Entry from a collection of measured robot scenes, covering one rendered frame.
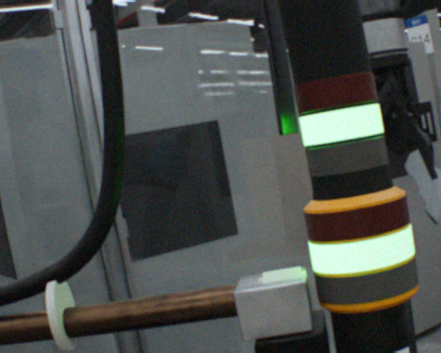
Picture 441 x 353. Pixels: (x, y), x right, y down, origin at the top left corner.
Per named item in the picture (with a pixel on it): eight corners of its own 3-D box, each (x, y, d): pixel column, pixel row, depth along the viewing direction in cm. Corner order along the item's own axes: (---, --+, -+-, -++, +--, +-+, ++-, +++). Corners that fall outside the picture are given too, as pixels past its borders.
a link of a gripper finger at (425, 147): (448, 171, 79) (412, 107, 81) (443, 173, 78) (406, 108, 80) (417, 189, 82) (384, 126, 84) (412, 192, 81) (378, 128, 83)
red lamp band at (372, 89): (298, 114, 27) (292, 83, 27) (298, 116, 30) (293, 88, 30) (382, 99, 26) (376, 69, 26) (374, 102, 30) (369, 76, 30)
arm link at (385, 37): (385, 17, 78) (328, 31, 84) (393, 55, 78) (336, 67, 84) (412, 19, 84) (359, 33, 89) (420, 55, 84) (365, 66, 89)
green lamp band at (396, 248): (313, 280, 27) (308, 250, 27) (312, 260, 31) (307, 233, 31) (422, 260, 26) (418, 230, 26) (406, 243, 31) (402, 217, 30)
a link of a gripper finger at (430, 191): (470, 206, 82) (436, 140, 84) (453, 215, 78) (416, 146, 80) (451, 216, 84) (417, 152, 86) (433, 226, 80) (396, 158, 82)
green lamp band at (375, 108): (304, 147, 27) (298, 116, 27) (304, 144, 30) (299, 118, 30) (388, 132, 27) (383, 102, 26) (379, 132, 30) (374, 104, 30)
